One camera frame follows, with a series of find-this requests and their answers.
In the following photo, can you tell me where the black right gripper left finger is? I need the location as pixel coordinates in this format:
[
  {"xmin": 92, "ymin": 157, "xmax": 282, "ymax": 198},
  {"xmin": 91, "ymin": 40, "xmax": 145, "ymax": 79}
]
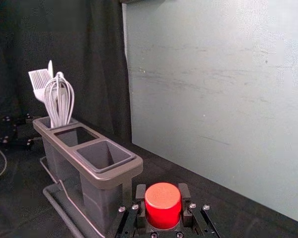
[{"xmin": 115, "ymin": 183, "xmax": 150, "ymax": 238}]

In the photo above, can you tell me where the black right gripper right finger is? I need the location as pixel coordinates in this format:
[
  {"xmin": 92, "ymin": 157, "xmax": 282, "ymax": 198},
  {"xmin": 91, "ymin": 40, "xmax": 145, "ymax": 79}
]
[{"xmin": 177, "ymin": 183, "xmax": 222, "ymax": 238}]

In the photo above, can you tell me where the grey three-compartment utensil holder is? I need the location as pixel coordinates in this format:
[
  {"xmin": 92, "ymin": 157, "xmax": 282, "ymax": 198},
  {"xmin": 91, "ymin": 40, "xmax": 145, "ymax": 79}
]
[{"xmin": 32, "ymin": 116, "xmax": 144, "ymax": 237}]

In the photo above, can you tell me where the red plastic cylinder cap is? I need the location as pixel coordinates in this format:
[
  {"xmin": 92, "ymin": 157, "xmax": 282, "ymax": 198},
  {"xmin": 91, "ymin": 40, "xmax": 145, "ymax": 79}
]
[{"xmin": 144, "ymin": 182, "xmax": 183, "ymax": 230}]

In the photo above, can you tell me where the pale grey silicone brush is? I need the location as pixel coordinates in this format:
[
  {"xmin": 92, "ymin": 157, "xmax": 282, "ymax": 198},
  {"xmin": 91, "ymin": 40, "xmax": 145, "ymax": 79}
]
[{"xmin": 28, "ymin": 69, "xmax": 53, "ymax": 118}]

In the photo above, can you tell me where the pale grey whisk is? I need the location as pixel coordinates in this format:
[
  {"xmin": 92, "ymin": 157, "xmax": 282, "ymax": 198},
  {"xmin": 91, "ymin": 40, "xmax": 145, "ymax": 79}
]
[{"xmin": 43, "ymin": 71, "xmax": 75, "ymax": 128}]

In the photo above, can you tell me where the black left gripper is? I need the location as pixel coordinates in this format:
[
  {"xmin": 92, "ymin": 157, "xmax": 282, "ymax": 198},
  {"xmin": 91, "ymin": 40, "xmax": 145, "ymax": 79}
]
[{"xmin": 0, "ymin": 113, "xmax": 38, "ymax": 151}]

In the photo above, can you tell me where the black rack with steel bars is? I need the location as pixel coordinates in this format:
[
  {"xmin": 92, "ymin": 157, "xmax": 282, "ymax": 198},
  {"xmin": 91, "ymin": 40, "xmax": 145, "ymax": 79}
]
[{"xmin": 39, "ymin": 156, "xmax": 108, "ymax": 238}]

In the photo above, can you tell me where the black table cloth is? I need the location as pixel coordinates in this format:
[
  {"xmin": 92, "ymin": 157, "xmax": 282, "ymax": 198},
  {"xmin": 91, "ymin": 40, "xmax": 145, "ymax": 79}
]
[{"xmin": 0, "ymin": 138, "xmax": 298, "ymax": 238}]

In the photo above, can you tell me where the black curtain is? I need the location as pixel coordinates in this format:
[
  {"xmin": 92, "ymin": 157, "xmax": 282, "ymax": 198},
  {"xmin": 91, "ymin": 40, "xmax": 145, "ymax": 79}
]
[{"xmin": 0, "ymin": 0, "xmax": 133, "ymax": 149}]

